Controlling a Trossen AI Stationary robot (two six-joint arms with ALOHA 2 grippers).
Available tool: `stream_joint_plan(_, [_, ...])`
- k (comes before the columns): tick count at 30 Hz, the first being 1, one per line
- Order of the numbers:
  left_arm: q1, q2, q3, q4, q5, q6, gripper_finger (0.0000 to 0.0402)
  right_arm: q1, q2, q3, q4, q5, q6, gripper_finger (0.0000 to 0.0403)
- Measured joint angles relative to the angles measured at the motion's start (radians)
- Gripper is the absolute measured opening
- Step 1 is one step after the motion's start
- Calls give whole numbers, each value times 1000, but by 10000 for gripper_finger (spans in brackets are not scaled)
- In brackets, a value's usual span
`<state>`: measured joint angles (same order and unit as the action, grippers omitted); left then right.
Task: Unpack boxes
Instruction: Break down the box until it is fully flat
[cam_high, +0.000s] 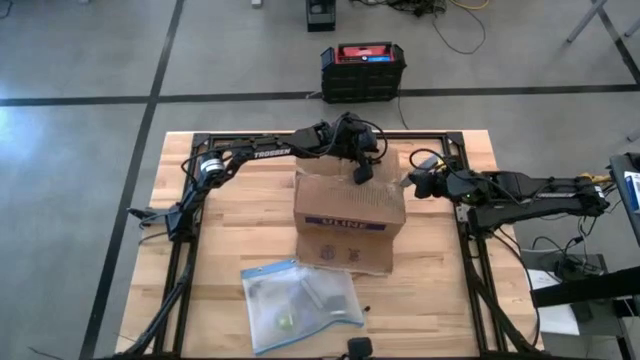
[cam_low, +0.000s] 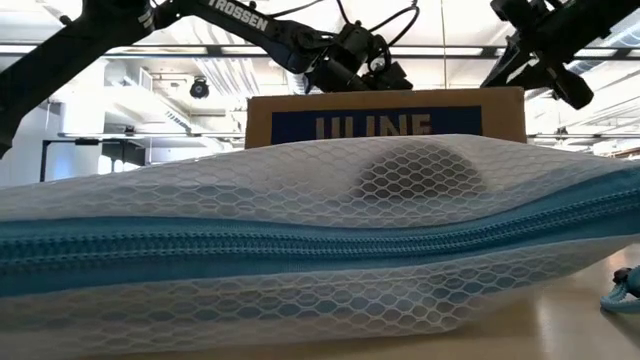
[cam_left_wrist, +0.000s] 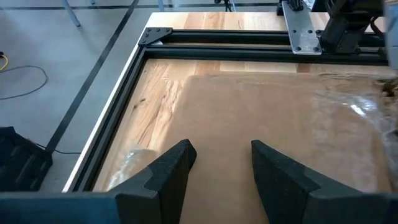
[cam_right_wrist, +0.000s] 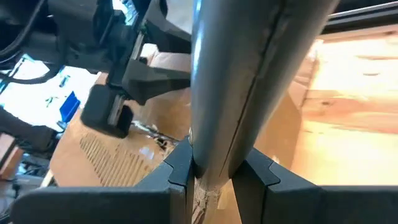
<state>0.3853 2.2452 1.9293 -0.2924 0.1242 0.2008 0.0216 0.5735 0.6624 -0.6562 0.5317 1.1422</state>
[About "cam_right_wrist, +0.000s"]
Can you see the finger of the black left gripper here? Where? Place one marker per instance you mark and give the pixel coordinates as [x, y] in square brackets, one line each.
[161, 79]
[166, 28]

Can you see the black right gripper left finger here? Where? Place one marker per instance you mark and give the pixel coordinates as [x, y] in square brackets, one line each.
[124, 205]

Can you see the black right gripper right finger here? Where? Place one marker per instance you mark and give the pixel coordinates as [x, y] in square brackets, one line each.
[311, 205]

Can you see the brown cardboard box blue print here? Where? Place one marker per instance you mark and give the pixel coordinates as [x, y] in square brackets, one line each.
[124, 155]

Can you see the grey utility knife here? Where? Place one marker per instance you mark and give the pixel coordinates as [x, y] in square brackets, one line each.
[236, 77]

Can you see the white mesh pouch blue trim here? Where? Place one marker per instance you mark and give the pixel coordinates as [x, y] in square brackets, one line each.
[37, 96]

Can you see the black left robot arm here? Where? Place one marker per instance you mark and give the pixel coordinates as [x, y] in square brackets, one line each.
[25, 37]

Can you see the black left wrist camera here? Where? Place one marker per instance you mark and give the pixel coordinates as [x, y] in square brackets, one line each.
[107, 112]

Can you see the black aluminium table frame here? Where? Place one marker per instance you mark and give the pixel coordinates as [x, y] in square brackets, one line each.
[360, 17]

